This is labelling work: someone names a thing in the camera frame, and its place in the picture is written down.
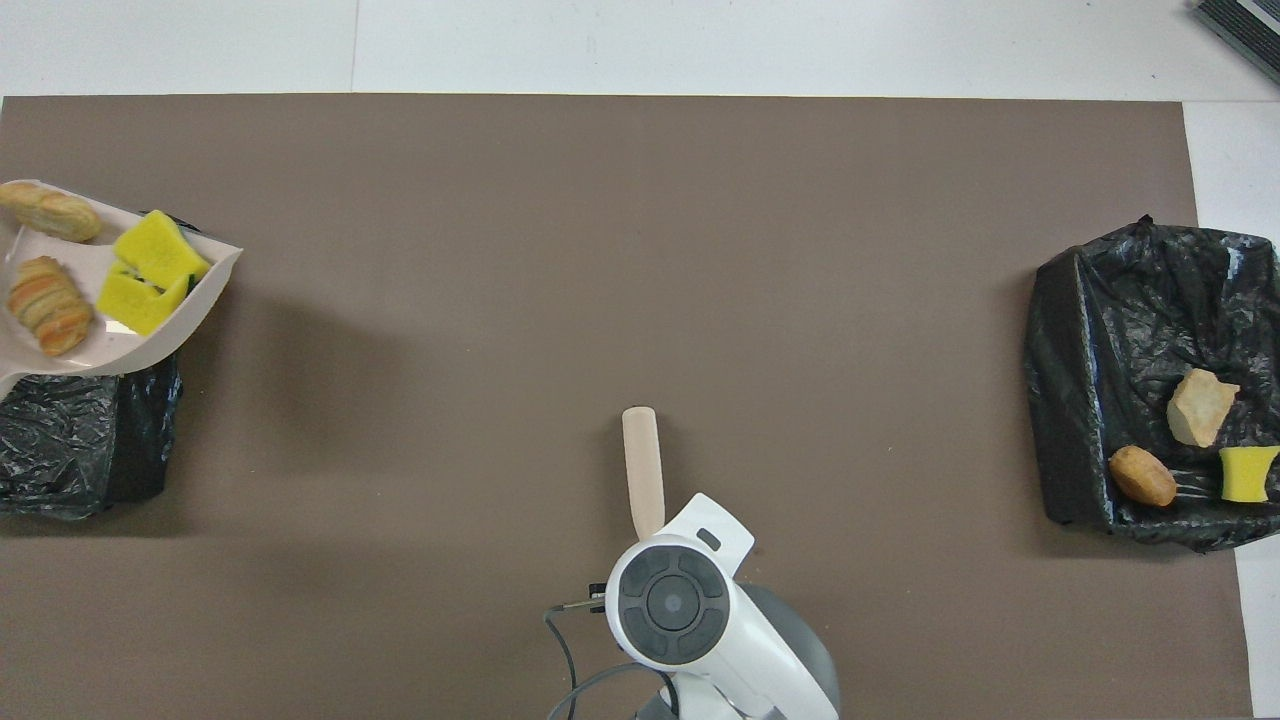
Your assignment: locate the beige brush with black bristles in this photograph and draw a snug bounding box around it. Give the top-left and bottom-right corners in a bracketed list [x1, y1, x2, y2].
[620, 405, 668, 542]

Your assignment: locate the yellow and green sponge piece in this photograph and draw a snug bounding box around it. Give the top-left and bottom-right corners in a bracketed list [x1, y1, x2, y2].
[94, 259, 198, 338]

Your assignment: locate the brown oval sponge piece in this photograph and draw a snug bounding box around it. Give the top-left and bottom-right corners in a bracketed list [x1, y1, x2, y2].
[1107, 444, 1180, 509]

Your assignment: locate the beige plastic dustpan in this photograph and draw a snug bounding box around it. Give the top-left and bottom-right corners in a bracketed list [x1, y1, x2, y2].
[0, 177, 245, 403]

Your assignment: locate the notched yellow sponge piece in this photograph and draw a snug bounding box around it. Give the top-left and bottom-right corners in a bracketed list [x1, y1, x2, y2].
[111, 208, 214, 292]

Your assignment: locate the beige sponge chunk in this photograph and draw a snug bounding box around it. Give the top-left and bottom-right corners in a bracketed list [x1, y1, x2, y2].
[5, 254, 97, 359]
[0, 179, 105, 245]
[1166, 366, 1242, 449]

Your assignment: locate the yellow sponge wedge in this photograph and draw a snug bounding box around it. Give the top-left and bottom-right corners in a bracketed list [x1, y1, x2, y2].
[1217, 444, 1280, 504]

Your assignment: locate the bin with black bag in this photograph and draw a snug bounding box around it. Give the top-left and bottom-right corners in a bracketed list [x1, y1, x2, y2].
[1022, 214, 1280, 553]
[0, 352, 185, 521]

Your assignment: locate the brown table mat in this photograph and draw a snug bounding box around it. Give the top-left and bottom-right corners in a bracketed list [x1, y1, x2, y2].
[0, 93, 1256, 720]

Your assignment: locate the grey ribbed device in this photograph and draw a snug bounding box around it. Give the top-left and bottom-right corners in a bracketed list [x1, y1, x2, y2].
[1188, 0, 1280, 58]

